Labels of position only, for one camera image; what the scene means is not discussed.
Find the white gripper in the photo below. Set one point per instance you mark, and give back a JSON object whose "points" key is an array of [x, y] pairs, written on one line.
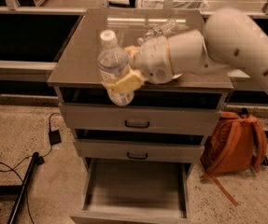
{"points": [[153, 61]]}

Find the blue label plastic water bottle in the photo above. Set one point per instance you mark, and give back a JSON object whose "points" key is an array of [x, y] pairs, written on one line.
{"points": [[113, 62]]}

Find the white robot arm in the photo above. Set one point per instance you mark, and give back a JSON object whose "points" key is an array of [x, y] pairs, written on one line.
{"points": [[229, 40]]}

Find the small clear plastic bottle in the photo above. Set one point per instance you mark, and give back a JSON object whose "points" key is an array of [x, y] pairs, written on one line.
{"points": [[166, 29]]}

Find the grey top drawer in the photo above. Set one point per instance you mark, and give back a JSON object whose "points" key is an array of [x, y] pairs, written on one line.
{"points": [[140, 119]]}

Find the grey drawer cabinet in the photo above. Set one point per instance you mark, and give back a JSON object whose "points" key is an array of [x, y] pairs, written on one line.
{"points": [[138, 135]]}

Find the grey middle drawer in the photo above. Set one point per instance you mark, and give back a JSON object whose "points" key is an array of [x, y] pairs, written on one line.
{"points": [[138, 151]]}

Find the grey open bottom drawer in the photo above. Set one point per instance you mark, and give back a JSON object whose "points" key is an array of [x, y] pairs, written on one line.
{"points": [[134, 192]]}

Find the black power adapter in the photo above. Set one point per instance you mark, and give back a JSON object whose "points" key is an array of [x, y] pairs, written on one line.
{"points": [[54, 137]]}

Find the orange backpack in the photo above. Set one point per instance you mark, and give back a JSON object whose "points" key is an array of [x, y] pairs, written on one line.
{"points": [[237, 143]]}

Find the black metal stand leg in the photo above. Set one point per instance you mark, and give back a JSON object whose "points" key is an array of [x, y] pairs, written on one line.
{"points": [[20, 192]]}

